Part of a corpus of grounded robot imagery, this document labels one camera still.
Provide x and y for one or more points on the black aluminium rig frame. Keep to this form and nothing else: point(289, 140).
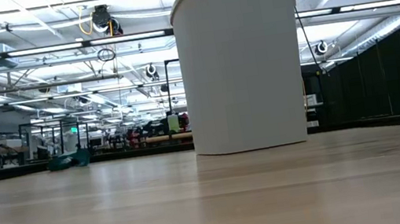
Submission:
point(130, 153)

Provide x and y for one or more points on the white plastic trash bin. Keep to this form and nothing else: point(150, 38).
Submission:
point(240, 62)

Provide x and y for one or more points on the black rig light bar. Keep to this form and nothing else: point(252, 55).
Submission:
point(43, 50)

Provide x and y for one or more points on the small teal cloth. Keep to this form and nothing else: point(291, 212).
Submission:
point(70, 160)

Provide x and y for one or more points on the black partition wall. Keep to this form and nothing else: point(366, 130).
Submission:
point(371, 86)

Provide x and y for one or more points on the workbench with dark equipment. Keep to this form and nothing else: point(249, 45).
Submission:
point(147, 129)

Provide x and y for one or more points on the white box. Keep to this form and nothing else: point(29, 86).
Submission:
point(315, 99)

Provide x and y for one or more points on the white plastic bottle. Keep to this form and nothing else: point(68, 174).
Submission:
point(173, 124)

